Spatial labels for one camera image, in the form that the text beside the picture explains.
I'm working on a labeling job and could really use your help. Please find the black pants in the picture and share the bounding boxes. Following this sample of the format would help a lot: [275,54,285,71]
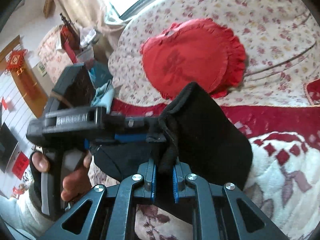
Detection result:
[91,81,254,215]

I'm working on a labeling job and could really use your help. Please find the person's left hand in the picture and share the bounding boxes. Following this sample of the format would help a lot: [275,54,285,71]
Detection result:
[29,151,92,206]

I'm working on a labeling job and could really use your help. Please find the light blue fleece jacket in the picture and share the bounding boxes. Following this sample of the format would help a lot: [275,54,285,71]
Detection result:
[91,80,115,114]

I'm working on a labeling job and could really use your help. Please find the red and white plush blanket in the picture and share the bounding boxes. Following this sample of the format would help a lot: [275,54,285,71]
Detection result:
[87,78,320,240]

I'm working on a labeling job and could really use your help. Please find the red chinese knot decoration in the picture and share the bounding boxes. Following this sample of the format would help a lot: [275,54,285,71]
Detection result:
[4,49,28,76]

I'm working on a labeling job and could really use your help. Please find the beige curtain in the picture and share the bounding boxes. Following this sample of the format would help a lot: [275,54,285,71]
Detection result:
[60,0,127,42]

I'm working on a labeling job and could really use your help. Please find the red heart-shaped pillow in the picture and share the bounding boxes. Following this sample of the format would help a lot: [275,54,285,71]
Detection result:
[140,18,246,100]

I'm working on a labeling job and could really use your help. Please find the floral bed sheet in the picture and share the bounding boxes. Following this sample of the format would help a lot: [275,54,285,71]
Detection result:
[108,0,319,107]

